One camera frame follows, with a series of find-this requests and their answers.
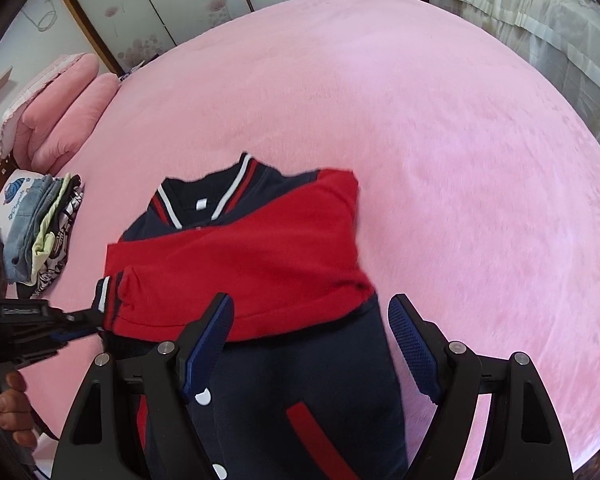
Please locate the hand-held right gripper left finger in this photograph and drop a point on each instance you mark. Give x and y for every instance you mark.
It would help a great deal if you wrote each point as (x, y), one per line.
(207, 342)

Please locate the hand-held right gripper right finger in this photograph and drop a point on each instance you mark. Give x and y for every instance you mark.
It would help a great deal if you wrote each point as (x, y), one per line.
(414, 350)

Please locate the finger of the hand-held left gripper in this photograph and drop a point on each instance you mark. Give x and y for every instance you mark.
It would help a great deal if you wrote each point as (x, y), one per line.
(77, 324)

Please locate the red and navy varsity jacket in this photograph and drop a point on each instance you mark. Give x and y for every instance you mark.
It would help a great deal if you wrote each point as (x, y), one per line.
(260, 280)

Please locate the stack of folded clothes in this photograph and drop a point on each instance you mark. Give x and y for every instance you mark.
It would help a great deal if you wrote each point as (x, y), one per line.
(60, 240)

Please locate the person's left hand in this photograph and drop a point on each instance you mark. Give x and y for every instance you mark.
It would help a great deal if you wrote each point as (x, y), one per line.
(11, 407)

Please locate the folded blue jeans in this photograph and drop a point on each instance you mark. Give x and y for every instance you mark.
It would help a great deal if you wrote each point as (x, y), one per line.
(27, 230)

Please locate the light green folded garment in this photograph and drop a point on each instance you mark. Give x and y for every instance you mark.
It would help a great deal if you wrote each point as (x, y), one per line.
(47, 232)

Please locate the white printed folded garment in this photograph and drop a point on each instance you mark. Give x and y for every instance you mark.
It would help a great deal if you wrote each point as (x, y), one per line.
(12, 200)

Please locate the pink bed blanket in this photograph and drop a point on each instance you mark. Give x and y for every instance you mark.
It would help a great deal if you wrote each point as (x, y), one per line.
(380, 185)

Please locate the pink pillow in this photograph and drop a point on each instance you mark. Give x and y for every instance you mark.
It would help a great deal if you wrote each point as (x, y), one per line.
(77, 125)
(60, 97)

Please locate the floral sliding wardrobe door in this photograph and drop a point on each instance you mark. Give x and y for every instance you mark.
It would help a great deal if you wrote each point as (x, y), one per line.
(170, 2)

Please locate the white sheer curtain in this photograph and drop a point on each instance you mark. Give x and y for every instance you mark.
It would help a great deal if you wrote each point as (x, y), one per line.
(535, 25)

